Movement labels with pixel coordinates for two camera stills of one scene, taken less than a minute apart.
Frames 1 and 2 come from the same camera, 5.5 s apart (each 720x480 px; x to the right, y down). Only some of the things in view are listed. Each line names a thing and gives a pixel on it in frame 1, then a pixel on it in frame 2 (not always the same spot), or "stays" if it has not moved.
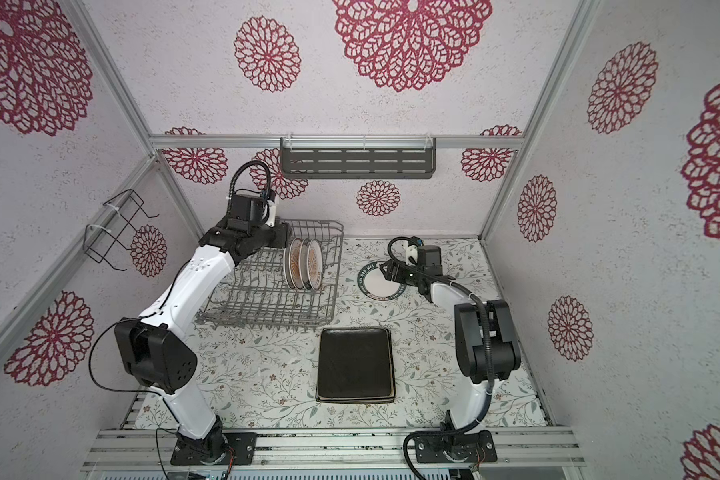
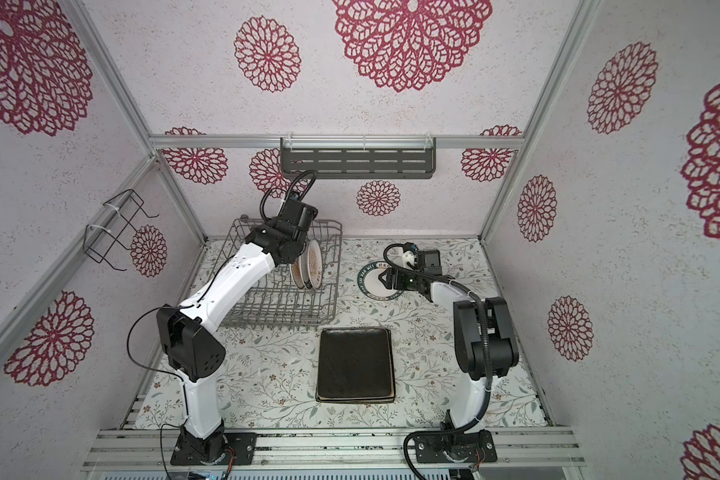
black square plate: (355, 363) stays
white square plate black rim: (392, 398) stays
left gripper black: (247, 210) → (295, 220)
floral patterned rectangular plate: (354, 401) stays
